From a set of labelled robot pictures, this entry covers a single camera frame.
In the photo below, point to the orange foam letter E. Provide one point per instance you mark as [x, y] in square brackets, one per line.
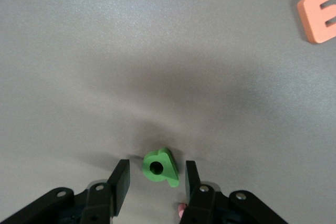
[312, 16]

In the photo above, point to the red foam letter G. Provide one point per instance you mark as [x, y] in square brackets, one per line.
[181, 209]

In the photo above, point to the brown table cover sheet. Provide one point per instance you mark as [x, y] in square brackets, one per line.
[131, 37]

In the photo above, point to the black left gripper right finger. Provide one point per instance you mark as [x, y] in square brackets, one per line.
[193, 187]

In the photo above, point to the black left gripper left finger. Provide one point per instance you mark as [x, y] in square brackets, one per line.
[120, 182]

